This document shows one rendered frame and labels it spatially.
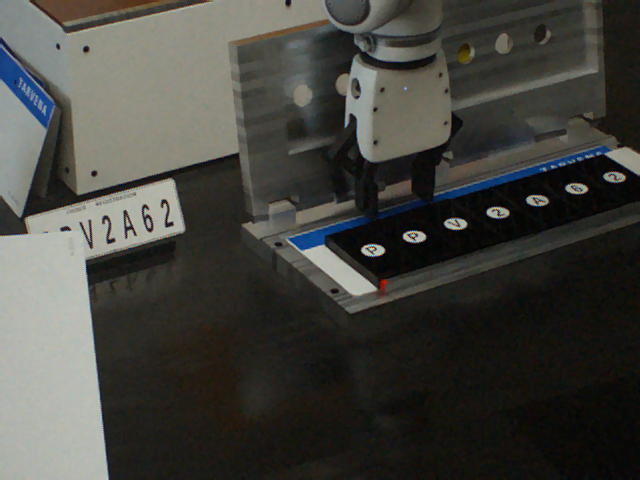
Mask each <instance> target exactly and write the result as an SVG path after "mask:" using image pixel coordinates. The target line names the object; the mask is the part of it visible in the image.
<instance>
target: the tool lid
mask: <svg viewBox="0 0 640 480"><path fill-rule="evenodd" d="M541 24H544V25H545V27H546V36H545V38H544V40H543V41H542V42H540V43H537V42H535V41H534V37H533V35H534V30H535V28H536V27H538V26H539V25H541ZM502 33H507V34H508V37H509V45H508V47H507V49H506V50H505V52H502V53H498V52H497V49H496V41H497V39H498V37H499V36H500V34H502ZM464 43H468V45H469V46H471V55H470V57H468V59H467V60H466V61H464V62H460V61H459V60H458V57H457V54H458V49H459V47H460V46H461V45H462V44H464ZM228 47H229V58H230V67H231V78H232V88H233V98H234V108H235V118H236V128H237V138H238V148H239V158H240V169H241V178H243V189H244V199H245V208H246V212H248V214H250V215H252V216H257V215H262V214H265V212H269V203H270V202H273V201H278V200H281V199H285V198H288V196H290V200H293V201H295V202H297V203H302V202H306V201H310V200H314V199H317V198H321V196H325V195H331V194H332V195H333V198H334V202H332V203H331V204H333V205H337V204H342V203H345V202H349V201H352V200H354V177H353V176H352V175H351V174H349V173H348V172H347V171H345V170H344V169H343V168H342V167H340V166H338V164H337V163H335V162H334V161H333V160H331V159H330V158H329V157H328V156H327V153H328V151H329V150H330V147H331V146H332V145H333V143H334V142H335V141H336V139H337V138H338V137H340V135H341V133H342V131H343V130H344V129H345V111H346V98H347V91H346V92H345V93H342V94H338V93H337V91H336V89H335V83H336V80H337V78H338V77H340V76H341V75H343V74H348V75H349V76H350V71H351V65H352V61H353V58H354V56H356V55H358V54H359V48H360V47H359V46H358V45H356V44H354V33H350V32H346V31H343V30H342V29H340V28H337V27H336V26H334V25H333V24H332V23H331V22H330V20H329V19H328V18H327V19H322V20H317V22H313V23H309V24H304V25H300V26H295V27H291V28H286V29H282V30H277V31H272V32H268V33H264V34H260V35H254V36H250V38H246V39H241V40H236V41H232V42H228ZM441 48H442V49H443V51H444V56H445V60H446V66H447V72H448V79H449V90H450V108H451V111H453V112H454V113H455V114H456V115H457V116H458V118H460V119H461V120H462V121H463V125H462V127H461V128H460V129H459V131H458V132H457V134H456V135H455V137H454V138H451V142H450V144H449V145H448V147H447V148H446V150H445V152H444V153H443V156H444V157H447V158H449V159H456V158H460V157H463V156H467V155H471V154H475V153H478V152H484V151H486V152H487V153H488V158H484V159H486V160H487V161H489V160H493V159H496V158H500V157H504V156H508V155H511V154H515V153H519V152H523V151H526V150H529V149H533V147H534V145H536V141H534V136H538V135H542V134H545V133H549V131H553V130H557V129H560V128H564V127H567V126H568V118H572V117H575V116H579V114H582V113H583V117H585V118H589V119H592V120H594V119H597V118H601V117H605V116H606V90H605V58H603V27H602V0H443V15H442V46H441ZM300 84H305V85H306V87H308V89H309V96H308V98H306V100H305V101H304V103H303V104H301V105H296V104H295V101H294V98H293V94H294V91H295V89H296V88H297V87H298V85H300ZM415 156H417V153H415V154H411V155H407V156H404V157H399V158H395V159H392V160H388V161H383V162H380V163H379V166H378V169H377V172H376V175H375V178H374V182H375V183H376V184H378V192H382V191H384V190H385V178H389V177H393V176H396V175H400V174H404V173H408V172H411V171H412V160H413V157H415Z"/></svg>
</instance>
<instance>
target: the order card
mask: <svg viewBox="0 0 640 480"><path fill-rule="evenodd" d="M25 224H26V228H28V233H29V234H42V233H56V232H70V231H80V232H82V236H83V246H84V255H85V260H86V259H90V258H93V257H98V256H101V255H105V254H108V253H113V252H116V251H120V250H123V249H127V248H131V247H135V246H138V244H142V243H147V242H150V241H154V240H157V239H162V238H165V237H169V236H172V235H176V234H180V233H184V232H185V225H184V220H183V216H182V211H181V207H180V203H179V198H177V193H176V189H175V185H174V180H173V179H172V178H170V179H166V180H162V182H157V183H154V184H150V185H146V186H142V187H138V188H134V189H130V190H126V191H122V192H118V193H115V194H110V195H106V196H102V198H99V199H94V200H90V201H86V202H83V203H79V204H74V205H71V206H67V207H63V208H58V209H55V210H51V211H47V212H43V214H39V215H35V216H31V217H28V218H25Z"/></svg>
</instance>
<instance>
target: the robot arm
mask: <svg viewBox="0 0 640 480"><path fill-rule="evenodd" d="M320 2H321V7H322V10H324V12H325V14H326V16H327V17H328V19H329V20H330V22H331V23H332V24H333V25H334V26H336V27H337V28H340V29H342V30H343V31H346V32H350V33H354V44H356V45H358V46H359V47H360V48H359V54H358V55H356V56H354V58H353V61H352V65H351V71H350V76H349V82H348V90H347V98H346V111H345V129H344V130H343V131H342V133H341V135H340V137H338V138H337V139H336V141H335V142H334V143H333V145H332V146H331V147H330V150H329V151H328V153H327V156H328V157H329V158H330V159H331V160H333V161H334V162H335V163H337V164H338V166H340V167H342V168H343V169H344V170H345V171H347V172H348V173H349V174H351V175H352V176H353V177H354V205H356V207H357V209H358V210H360V211H361V212H362V214H364V215H365V216H366V217H368V218H369V219H370V220H374V219H377V217H378V184H376V183H375V182H374V178H375V175H376V172H377V169H378V166H379V163H380V162H383V161H388V160H392V159H395V158H399V157H404V156H407V155H411V154H415V153H417V156H415V157H413V160H412V178H411V191H412V193H414V194H415V195H417V196H418V198H420V199H422V200H423V201H425V202H426V203H432V202H433V189H434V187H436V167H437V166H439V164H440V163H441V160H442V158H441V156H442V154H443V153H444V152H445V150H446V148H447V147H448V145H449V144H450V142H451V138H454V137H455V135H456V134H457V132H458V131H459V129H460V128H461V127H462V125H463V121H462V120H461V119H460V118H458V116H457V115H456V114H455V113H454V112H453V111H451V108H450V90H449V79H448V72H447V66H446V60H445V56H444V51H443V49H442V48H441V46H442V15H443V0H320ZM351 147H357V151H356V153H354V156H353V159H352V160H351V159H350V158H349V157H348V152H349V150H350V148H351ZM365 159H367V162H366V166H365V169H363V166H364V162H365Z"/></svg>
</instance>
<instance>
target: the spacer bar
mask: <svg viewBox="0 0 640 480"><path fill-rule="evenodd" d="M605 155H607V156H609V157H610V158H612V159H613V160H615V161H617V162H618V163H621V165H623V166H624V167H626V168H628V169H629V170H631V171H632V172H634V173H636V174H637V175H640V155H639V154H637V153H635V152H633V151H632V150H630V149H628V148H623V149H619V150H615V151H612V152H608V153H605Z"/></svg>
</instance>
